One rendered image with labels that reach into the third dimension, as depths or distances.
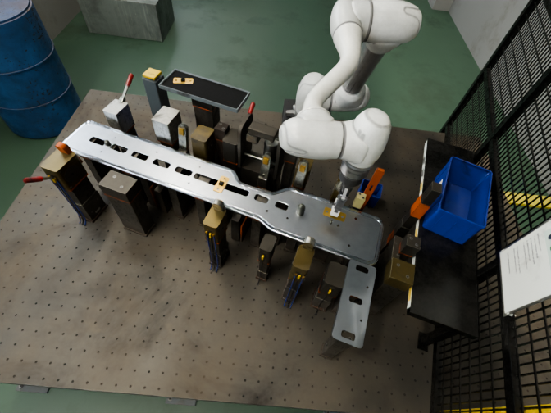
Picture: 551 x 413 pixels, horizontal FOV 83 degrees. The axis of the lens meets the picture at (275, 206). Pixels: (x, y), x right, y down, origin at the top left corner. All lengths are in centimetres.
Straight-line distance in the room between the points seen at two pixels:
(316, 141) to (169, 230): 94
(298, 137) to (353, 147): 15
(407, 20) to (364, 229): 75
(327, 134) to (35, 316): 128
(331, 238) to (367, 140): 48
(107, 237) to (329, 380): 112
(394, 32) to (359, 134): 56
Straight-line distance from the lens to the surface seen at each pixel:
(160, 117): 144
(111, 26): 448
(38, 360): 151
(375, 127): 84
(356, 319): 111
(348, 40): 118
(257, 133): 124
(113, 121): 162
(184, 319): 137
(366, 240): 124
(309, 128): 83
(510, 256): 123
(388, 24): 131
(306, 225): 121
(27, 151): 327
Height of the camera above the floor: 201
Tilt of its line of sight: 55 degrees down
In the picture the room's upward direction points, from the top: 10 degrees clockwise
